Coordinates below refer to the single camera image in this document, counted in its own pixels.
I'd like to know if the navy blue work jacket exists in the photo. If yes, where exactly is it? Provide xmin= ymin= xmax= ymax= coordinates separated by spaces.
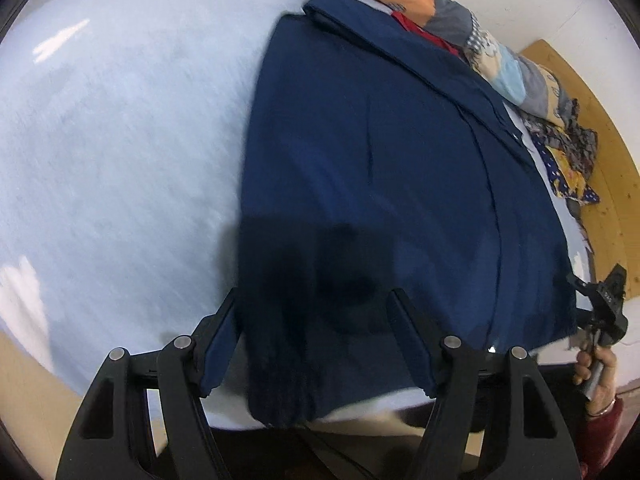
xmin=238 ymin=0 xmax=576 ymax=426

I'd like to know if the red sleeve forearm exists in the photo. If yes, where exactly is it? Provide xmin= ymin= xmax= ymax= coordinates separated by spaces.
xmin=577 ymin=398 xmax=624 ymax=479

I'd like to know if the person's right hand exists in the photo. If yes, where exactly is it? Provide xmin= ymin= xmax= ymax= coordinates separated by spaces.
xmin=573 ymin=346 xmax=617 ymax=418

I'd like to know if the wooden headboard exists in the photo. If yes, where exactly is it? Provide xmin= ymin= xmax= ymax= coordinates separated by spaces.
xmin=522 ymin=39 xmax=640 ymax=299

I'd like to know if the navy star patterned cloth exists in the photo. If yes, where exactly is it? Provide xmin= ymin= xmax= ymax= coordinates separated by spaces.
xmin=532 ymin=136 xmax=600 ymax=205

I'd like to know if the yellow floral cloth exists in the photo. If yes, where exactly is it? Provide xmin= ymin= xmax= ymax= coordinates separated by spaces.
xmin=547 ymin=146 xmax=588 ymax=200

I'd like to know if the grey red patterned cloth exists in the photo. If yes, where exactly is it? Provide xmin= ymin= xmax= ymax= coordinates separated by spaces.
xmin=521 ymin=99 xmax=598 ymax=181

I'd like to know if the patchwork long pillow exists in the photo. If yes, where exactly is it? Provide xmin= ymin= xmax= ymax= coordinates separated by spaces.
xmin=378 ymin=0 xmax=575 ymax=127

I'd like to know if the light blue cloud bedsheet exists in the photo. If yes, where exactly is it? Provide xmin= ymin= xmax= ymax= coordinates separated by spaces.
xmin=1 ymin=0 xmax=586 ymax=429

